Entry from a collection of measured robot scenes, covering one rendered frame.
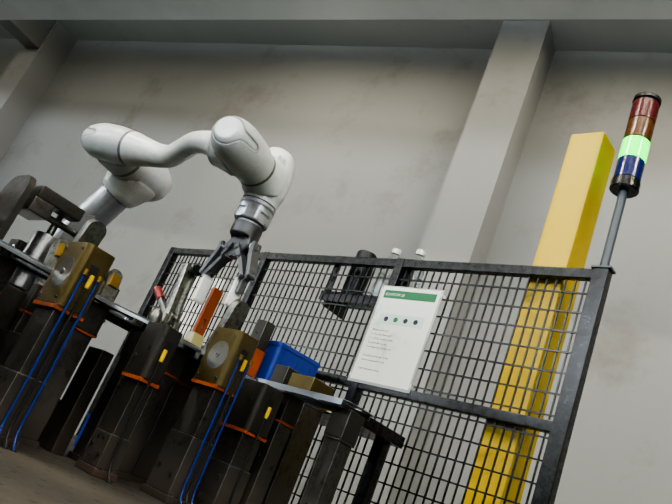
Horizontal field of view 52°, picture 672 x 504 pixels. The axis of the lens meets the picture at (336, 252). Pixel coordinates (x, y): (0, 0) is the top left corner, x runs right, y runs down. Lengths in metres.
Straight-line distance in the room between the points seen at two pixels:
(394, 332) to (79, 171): 4.56
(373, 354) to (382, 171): 2.72
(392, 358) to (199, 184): 3.53
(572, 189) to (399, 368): 0.68
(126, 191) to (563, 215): 1.26
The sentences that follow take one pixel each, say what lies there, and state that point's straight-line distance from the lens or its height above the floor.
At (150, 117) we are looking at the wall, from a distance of 6.06.
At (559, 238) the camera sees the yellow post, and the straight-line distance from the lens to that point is 1.91.
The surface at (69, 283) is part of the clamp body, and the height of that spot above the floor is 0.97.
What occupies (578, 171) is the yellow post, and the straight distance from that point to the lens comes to 2.02.
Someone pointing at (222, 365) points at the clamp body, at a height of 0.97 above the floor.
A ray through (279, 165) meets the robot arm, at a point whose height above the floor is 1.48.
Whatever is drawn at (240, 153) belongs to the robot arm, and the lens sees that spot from 1.55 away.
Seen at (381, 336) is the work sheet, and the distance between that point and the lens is 2.00.
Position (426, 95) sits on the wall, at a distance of 4.87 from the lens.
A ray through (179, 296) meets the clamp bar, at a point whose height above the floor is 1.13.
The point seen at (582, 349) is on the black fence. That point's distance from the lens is 1.70.
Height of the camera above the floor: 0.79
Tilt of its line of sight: 20 degrees up
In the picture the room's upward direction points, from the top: 22 degrees clockwise
